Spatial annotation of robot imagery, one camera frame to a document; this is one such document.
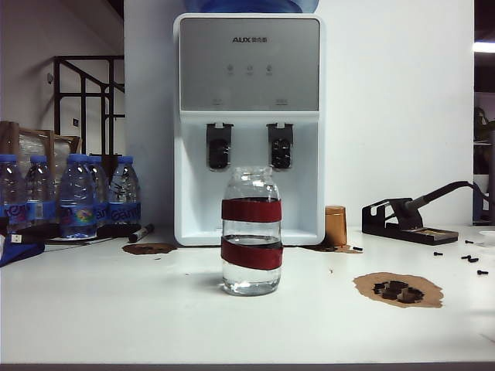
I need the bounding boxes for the brown paper scrap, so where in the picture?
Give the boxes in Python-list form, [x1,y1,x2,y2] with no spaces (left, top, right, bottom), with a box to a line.
[308,243,365,255]

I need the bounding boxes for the large brown paper patch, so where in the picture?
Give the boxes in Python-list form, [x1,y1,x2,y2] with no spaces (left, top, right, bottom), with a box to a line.
[352,271,445,309]

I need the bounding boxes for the dark velcro pieces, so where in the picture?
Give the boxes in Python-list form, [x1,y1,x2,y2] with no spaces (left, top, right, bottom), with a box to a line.
[372,281,425,304]

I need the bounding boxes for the small brown paper patch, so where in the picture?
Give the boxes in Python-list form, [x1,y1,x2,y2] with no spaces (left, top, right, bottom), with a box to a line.
[121,242,176,256]

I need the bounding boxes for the white backdrop board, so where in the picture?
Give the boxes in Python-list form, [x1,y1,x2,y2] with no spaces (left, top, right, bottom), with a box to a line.
[123,0,476,228]

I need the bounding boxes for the blue-label plastic water bottle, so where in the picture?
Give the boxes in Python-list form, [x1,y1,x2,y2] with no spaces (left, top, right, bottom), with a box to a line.
[0,154,26,233]
[88,155,110,230]
[25,155,56,226]
[59,153,97,239]
[108,155,142,226]

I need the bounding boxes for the wooden frame with plastic wrap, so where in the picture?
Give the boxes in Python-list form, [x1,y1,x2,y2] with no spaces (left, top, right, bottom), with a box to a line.
[0,121,84,183]

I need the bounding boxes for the white AUX water dispenser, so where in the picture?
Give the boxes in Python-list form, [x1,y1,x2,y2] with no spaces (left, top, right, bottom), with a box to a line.
[172,12,329,247]

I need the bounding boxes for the glass jar with red belts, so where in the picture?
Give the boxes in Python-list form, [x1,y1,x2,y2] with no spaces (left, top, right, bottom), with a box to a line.
[220,166,284,297]

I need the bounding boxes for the black stair railing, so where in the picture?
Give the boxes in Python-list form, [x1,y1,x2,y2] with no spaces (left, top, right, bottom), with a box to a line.
[53,55,126,156]

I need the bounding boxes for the small brown cup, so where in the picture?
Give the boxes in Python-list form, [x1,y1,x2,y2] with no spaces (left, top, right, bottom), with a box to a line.
[324,205,348,247]

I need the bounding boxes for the black marker pen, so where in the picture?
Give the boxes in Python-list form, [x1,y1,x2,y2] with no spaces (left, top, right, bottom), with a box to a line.
[128,224,156,243]

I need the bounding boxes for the blue cloth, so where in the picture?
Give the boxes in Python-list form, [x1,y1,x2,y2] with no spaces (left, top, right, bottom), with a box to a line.
[0,233,47,268]

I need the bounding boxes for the grey dispenser tap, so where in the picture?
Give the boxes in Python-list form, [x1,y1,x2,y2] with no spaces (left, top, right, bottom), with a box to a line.
[266,122,295,172]

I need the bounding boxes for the black soldering iron stand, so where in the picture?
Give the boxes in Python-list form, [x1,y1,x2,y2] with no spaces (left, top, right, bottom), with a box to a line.
[361,200,460,247]

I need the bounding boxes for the black soldering iron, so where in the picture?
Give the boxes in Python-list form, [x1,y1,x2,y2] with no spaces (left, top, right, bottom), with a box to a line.
[389,179,489,226]

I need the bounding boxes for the blue water jug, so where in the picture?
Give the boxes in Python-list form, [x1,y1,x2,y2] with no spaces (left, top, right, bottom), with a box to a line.
[182,0,320,14]

